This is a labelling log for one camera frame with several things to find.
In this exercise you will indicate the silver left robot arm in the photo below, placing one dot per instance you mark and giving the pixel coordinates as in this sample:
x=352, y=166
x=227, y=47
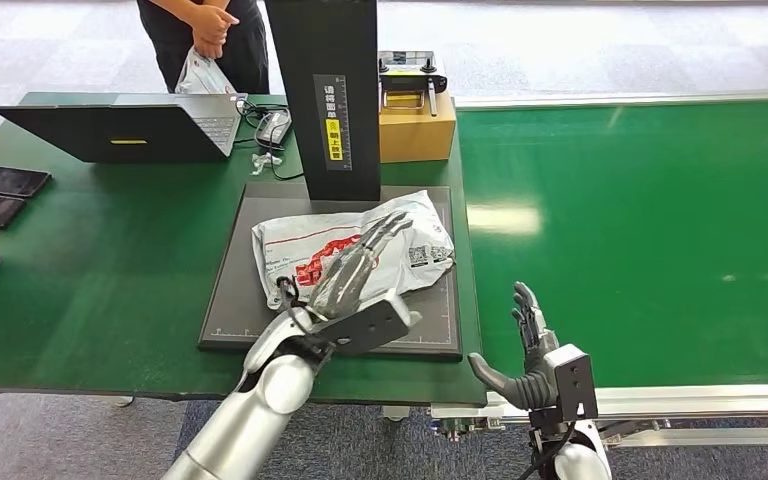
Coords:
x=258, y=411

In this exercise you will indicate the yellow black label sticker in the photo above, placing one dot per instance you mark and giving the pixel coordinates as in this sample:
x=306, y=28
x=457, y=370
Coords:
x=333, y=126

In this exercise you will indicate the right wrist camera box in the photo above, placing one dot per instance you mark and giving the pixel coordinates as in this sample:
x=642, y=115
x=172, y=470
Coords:
x=573, y=381

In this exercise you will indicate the brown cardboard box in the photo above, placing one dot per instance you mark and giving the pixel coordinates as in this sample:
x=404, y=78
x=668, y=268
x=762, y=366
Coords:
x=417, y=136

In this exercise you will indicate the dark grey laptop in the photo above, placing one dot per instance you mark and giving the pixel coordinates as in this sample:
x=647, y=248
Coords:
x=112, y=132

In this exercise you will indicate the grey power adapter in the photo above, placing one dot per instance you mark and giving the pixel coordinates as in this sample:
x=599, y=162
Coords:
x=272, y=129

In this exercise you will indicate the green table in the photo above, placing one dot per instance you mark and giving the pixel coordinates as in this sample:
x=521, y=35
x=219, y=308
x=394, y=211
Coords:
x=92, y=265

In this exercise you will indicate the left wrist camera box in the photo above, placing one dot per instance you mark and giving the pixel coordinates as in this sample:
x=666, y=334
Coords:
x=371, y=328

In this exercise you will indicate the person's right forearm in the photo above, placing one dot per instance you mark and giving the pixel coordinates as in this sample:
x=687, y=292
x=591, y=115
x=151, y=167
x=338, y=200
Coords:
x=175, y=5

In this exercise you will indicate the black white remote controller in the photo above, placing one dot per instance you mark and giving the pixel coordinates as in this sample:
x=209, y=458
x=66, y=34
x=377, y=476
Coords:
x=410, y=73

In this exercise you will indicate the green conveyor belt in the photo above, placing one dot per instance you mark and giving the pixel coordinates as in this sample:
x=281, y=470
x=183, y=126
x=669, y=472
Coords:
x=689, y=199

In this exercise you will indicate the person's right hand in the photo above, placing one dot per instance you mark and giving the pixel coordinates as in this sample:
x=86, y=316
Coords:
x=215, y=23

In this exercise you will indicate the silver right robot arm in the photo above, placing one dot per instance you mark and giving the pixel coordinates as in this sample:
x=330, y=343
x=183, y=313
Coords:
x=579, y=464

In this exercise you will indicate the person's left hand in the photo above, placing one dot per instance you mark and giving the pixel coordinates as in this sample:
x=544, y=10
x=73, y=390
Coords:
x=206, y=50

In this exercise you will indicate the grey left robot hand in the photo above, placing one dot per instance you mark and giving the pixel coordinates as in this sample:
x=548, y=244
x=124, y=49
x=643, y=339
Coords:
x=351, y=272

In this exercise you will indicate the person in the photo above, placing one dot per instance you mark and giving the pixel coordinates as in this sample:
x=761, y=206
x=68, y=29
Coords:
x=245, y=46

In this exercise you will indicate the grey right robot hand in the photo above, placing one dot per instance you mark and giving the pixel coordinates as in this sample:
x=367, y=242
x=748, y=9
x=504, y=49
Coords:
x=530, y=387

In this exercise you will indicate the small clear plastic piece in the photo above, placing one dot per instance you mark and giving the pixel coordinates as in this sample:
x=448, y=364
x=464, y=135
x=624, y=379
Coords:
x=263, y=162

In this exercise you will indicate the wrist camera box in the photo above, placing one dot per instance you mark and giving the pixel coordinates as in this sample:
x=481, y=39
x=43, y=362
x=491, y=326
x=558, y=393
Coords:
x=573, y=381
x=371, y=328

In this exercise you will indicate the grey poly mailer package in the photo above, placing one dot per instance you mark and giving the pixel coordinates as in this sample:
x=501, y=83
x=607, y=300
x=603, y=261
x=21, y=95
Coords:
x=417, y=225

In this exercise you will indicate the black inbound scanning machine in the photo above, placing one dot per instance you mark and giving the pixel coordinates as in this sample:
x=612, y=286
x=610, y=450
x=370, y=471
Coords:
x=331, y=99

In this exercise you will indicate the white red printed mailer bag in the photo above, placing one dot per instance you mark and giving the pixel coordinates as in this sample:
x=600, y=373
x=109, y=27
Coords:
x=202, y=79

